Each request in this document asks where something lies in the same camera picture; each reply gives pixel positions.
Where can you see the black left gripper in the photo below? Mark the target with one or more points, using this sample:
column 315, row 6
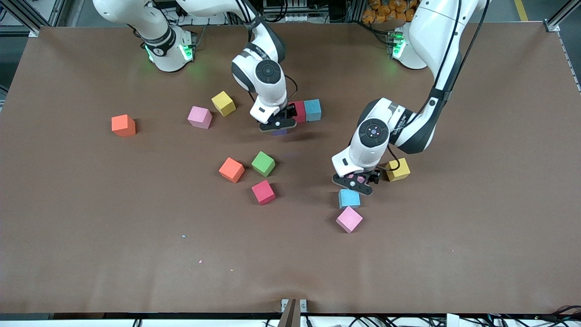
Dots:
column 373, row 175

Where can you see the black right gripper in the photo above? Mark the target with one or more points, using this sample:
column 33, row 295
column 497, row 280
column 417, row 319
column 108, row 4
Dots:
column 288, row 112

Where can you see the yellow foam cube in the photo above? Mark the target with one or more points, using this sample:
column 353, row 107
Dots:
column 224, row 103
column 399, row 170

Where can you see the grey metal bracket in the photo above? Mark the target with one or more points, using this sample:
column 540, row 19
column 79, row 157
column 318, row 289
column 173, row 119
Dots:
column 304, row 305

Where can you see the aluminium table edge rail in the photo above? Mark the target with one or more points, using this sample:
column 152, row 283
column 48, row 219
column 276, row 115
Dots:
column 570, row 62

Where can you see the brown table mat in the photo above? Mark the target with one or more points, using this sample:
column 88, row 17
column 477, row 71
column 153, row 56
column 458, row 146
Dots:
column 136, row 272

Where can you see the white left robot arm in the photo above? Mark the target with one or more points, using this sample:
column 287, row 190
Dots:
column 358, row 156

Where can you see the dark camera mount post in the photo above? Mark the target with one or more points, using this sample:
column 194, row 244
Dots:
column 290, row 318

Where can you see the red foam cube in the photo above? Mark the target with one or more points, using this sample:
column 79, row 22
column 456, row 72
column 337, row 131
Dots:
column 263, row 192
column 299, row 112

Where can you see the green foam cube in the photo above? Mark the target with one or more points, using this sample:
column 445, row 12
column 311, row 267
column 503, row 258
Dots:
column 263, row 163

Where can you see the blue foam cube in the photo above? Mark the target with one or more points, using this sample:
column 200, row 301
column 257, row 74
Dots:
column 312, row 110
column 349, row 200

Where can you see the orange plastic items pile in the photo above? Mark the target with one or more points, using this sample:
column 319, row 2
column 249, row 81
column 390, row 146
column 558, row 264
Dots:
column 386, row 11

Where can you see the orange foam cube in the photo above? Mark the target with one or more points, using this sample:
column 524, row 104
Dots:
column 231, row 170
column 123, row 126

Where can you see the pink foam cube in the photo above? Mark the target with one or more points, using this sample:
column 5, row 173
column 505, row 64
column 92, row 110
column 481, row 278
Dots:
column 361, row 179
column 199, row 117
column 349, row 220

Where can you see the aluminium frame profile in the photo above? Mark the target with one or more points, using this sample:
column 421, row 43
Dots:
column 25, row 20
column 560, row 17

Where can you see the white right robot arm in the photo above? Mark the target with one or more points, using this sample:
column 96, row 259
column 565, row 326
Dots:
column 272, row 93

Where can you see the purple foam cube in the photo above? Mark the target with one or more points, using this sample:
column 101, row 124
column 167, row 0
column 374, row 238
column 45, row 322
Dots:
column 279, row 132

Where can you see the white equipment box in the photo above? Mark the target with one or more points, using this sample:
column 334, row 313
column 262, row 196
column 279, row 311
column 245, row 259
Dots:
column 295, row 18

